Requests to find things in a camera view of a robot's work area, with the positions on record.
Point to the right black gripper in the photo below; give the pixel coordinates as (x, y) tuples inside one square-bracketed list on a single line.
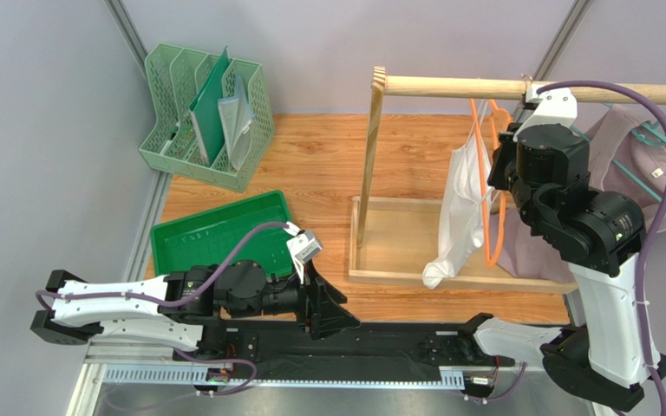
[(501, 166)]

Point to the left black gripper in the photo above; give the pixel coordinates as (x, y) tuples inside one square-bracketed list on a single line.
[(327, 318)]

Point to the white tank top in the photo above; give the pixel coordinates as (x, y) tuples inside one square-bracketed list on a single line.
[(460, 231)]

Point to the orange velvet hanger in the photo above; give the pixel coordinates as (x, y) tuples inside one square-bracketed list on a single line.
[(496, 117)]

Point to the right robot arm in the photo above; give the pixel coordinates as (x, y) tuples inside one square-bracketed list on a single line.
[(599, 234)]

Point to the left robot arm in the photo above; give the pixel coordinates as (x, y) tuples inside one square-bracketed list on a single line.
[(186, 310)]

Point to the mauve tank top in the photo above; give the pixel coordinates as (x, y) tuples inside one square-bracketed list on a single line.
[(525, 256)]

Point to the teal hanger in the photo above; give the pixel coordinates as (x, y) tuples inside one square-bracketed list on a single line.
[(629, 156)]

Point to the wooden clothes rack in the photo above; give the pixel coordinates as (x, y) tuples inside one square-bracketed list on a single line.
[(392, 239)]

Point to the grey mesh pouch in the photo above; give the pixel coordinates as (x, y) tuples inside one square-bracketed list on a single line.
[(236, 117)]

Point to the dark green folder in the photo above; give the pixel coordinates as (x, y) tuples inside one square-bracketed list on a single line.
[(204, 110)]

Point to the light green file organizer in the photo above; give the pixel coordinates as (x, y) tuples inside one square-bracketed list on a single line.
[(174, 76)]

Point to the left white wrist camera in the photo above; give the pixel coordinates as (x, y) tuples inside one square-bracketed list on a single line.
[(303, 245)]

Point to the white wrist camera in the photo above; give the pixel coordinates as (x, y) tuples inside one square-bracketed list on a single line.
[(556, 107), (303, 245)]

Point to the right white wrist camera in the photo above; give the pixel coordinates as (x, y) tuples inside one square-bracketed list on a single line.
[(556, 107)]

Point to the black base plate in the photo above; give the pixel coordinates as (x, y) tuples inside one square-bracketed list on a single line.
[(376, 351)]

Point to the aluminium frame rail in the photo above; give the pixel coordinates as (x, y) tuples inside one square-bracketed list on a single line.
[(137, 373)]

